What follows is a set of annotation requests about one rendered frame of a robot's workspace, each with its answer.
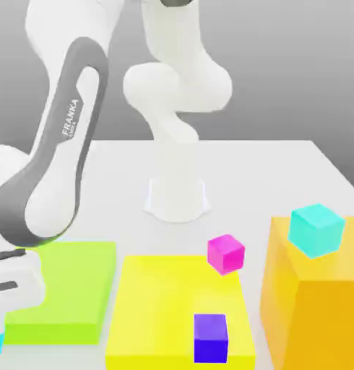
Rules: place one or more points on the small purple cube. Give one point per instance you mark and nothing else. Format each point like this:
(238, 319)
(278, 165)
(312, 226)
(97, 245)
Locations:
(210, 341)

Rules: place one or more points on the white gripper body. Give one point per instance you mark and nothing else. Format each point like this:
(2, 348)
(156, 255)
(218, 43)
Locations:
(23, 294)

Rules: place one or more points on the large orange box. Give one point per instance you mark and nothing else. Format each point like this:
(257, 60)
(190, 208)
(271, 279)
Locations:
(324, 318)

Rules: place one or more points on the large yellow box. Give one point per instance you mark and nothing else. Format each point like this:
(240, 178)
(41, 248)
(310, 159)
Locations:
(159, 306)

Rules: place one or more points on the small magenta cube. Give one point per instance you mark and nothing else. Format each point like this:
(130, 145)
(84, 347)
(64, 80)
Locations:
(224, 255)

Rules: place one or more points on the large lime green box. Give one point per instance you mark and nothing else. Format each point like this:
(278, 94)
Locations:
(76, 289)

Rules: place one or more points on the small turquoise cube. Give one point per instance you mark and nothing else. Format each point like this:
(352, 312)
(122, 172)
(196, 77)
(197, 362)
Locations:
(315, 231)

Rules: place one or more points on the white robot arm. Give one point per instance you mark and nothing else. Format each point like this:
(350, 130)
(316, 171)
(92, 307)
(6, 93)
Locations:
(177, 86)

